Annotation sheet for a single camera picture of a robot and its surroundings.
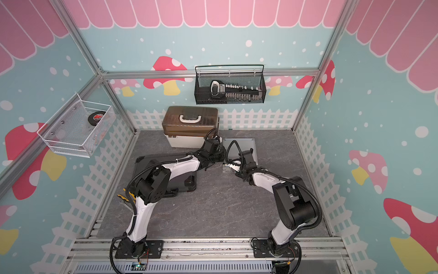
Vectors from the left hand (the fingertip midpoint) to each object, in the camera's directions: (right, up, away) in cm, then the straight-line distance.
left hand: (228, 156), depth 99 cm
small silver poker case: (+2, +5, -22) cm, 23 cm away
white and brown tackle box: (-22, +16, -5) cm, 28 cm away
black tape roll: (-62, +19, -20) cm, 68 cm away
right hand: (+8, -4, -3) cm, 9 cm away
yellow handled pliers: (-51, -20, -10) cm, 56 cm away
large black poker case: (-21, -12, -14) cm, 28 cm away
